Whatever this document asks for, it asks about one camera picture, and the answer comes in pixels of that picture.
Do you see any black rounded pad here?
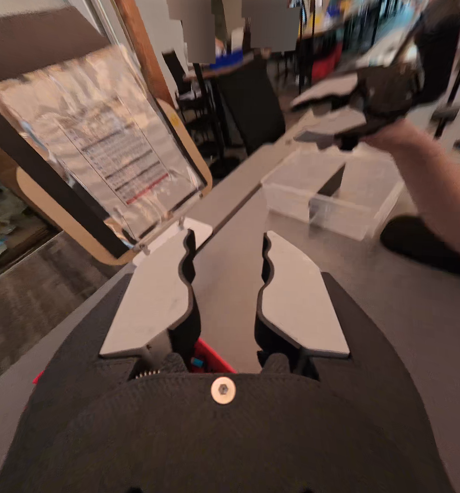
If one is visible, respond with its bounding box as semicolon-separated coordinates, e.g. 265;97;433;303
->
380;215;460;279

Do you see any clear acrylic organizer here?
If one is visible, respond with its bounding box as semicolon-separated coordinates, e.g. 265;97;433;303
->
261;149;405;241

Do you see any printed instruction sheet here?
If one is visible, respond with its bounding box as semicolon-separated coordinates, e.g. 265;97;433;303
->
0;44;207;243

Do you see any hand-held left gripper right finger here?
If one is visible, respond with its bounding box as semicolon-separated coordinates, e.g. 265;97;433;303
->
255;230;350;376

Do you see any black organizer divider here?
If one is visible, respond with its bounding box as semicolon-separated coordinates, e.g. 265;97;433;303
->
316;164;347;198

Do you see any wooden stand board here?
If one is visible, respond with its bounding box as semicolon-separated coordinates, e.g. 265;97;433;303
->
16;98;214;266

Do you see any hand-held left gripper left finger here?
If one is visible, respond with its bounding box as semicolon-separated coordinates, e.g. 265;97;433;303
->
99;229;201;366

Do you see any black column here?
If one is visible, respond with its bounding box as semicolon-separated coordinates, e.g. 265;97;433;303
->
214;62;286;155

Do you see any red plastic bin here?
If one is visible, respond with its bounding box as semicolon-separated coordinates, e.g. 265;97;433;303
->
33;338;238;386

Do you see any person's right forearm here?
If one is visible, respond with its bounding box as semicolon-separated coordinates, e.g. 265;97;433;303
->
392;129;460;262

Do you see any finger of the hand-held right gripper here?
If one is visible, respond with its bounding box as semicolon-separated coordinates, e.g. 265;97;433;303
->
292;108;368;151
289;73;360;112

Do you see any person's right hand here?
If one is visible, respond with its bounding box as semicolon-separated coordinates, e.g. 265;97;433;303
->
363;117;421;155

